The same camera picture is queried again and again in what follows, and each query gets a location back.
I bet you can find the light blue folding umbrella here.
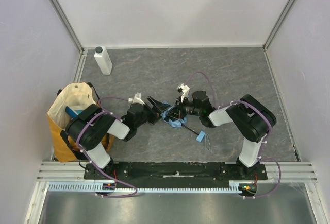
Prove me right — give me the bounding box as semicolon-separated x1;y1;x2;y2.
160;101;211;151

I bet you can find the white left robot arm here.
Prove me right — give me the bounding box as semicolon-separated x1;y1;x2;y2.
65;93;170;169

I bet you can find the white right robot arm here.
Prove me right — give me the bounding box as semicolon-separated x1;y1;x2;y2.
164;90;277;176

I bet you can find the yellow canvas tote bag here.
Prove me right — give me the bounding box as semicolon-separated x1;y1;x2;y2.
47;82;114;168

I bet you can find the white plastic bottle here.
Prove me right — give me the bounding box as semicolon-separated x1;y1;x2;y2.
94;46;112;75

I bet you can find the blue book in bag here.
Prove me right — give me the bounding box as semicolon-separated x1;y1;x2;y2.
65;106;84;118

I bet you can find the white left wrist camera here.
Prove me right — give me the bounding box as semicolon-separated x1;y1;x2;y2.
128;92;145;105

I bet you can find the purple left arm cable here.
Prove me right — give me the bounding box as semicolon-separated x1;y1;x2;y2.
76;97;139;198

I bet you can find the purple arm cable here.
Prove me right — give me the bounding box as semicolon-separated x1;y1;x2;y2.
76;97;139;198
184;72;282;200

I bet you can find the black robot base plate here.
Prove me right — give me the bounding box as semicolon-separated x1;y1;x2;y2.
84;161;268;183

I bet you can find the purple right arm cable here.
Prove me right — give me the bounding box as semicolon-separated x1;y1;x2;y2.
184;72;282;200

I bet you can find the slotted cable duct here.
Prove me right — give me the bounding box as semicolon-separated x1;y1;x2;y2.
47;180;248;193

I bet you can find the left aluminium corner post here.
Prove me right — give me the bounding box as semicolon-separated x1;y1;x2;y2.
36;0;85;53

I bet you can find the aluminium corner post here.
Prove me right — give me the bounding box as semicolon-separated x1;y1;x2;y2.
36;0;85;53
262;0;310;49

